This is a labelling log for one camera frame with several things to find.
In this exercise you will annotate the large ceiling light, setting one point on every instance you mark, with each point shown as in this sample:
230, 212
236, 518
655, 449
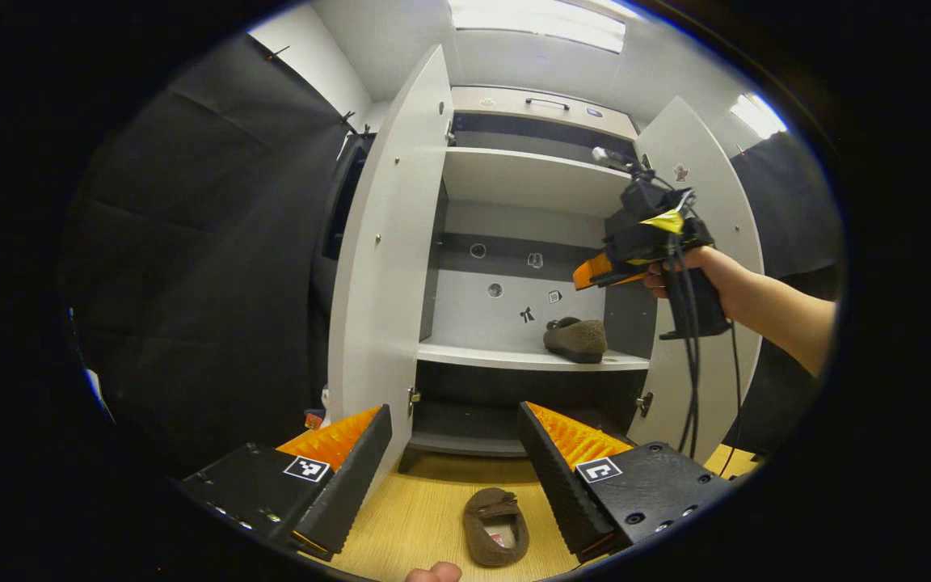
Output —
538, 23

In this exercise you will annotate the dark flat panel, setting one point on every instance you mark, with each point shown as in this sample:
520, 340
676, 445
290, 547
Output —
336, 218

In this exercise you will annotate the grey shoe cabinet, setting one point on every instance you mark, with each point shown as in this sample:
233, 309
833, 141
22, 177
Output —
514, 202

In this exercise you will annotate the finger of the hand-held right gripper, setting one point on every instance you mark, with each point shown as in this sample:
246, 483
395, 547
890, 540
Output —
599, 273

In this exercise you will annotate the black backdrop cloth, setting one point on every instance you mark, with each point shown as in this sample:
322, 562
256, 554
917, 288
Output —
199, 259
789, 210

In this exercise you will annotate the grey shoe cabinet door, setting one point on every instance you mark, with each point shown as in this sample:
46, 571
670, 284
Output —
389, 242
712, 380

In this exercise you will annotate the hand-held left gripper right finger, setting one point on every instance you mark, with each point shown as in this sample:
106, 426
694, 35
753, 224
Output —
558, 477

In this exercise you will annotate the small ceiling light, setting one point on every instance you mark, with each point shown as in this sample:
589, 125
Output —
756, 115

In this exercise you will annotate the grey cabinet drawer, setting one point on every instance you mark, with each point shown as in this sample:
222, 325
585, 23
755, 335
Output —
506, 107

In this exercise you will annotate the brown fuzzy shoe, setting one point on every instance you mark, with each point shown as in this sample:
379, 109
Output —
579, 339
494, 529

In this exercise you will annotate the small orange object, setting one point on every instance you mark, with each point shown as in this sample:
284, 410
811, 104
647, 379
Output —
313, 420

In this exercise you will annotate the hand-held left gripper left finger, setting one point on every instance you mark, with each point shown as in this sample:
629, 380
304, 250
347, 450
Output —
352, 477

